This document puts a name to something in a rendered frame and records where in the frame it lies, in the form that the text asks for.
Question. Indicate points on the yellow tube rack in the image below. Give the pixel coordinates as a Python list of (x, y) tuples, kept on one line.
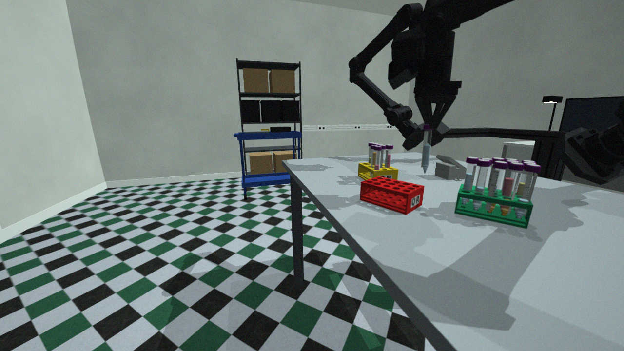
[(365, 168)]

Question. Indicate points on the red tube rack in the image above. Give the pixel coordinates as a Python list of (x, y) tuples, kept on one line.
[(395, 195)]

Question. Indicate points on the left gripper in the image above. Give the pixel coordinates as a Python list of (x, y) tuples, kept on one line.
[(443, 93)]

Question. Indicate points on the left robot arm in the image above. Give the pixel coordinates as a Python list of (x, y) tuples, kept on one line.
[(601, 150)]

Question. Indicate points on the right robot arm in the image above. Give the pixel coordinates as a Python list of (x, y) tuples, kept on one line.
[(409, 15)]

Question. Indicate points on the green tube rack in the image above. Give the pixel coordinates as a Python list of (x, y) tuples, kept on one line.
[(495, 216)]

